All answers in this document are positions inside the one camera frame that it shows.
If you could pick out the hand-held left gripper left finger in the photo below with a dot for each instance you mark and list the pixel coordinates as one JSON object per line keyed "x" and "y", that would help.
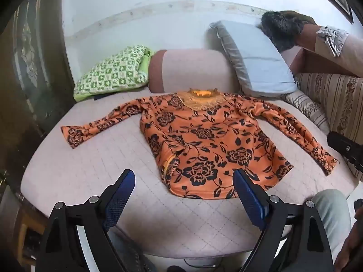
{"x": 119, "y": 201}

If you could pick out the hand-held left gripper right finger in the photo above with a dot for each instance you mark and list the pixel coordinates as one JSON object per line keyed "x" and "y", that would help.
{"x": 249, "y": 199}

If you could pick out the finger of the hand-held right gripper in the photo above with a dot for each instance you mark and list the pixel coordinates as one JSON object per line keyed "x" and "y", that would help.
{"x": 344, "y": 150}

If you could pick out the orange black floral shirt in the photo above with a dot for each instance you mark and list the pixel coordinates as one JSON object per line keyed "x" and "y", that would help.
{"x": 204, "y": 138}

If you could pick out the beige striped floral sofa cushion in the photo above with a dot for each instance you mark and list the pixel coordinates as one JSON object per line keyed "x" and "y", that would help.
{"x": 337, "y": 99}

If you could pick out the person's leg in grey jeans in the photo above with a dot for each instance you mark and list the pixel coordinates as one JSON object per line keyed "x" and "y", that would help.
{"x": 329, "y": 212}

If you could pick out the grey white crumpled cloth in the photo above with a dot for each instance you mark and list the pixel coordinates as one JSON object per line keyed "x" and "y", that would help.
{"x": 333, "y": 39}

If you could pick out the light blue pillow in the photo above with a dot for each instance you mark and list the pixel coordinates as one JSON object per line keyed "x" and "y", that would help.
{"x": 255, "y": 59}

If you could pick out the green white patterned pillow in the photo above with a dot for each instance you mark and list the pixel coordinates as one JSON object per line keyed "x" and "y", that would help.
{"x": 113, "y": 70}

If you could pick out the dark furry cushion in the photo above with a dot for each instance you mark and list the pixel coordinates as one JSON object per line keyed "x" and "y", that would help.
{"x": 280, "y": 31}

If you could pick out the pink bolster cushion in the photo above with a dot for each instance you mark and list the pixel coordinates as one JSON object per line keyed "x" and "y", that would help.
{"x": 192, "y": 68}

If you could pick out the wooden door with etched glass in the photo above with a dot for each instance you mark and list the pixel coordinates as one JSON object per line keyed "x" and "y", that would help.
{"x": 28, "y": 70}

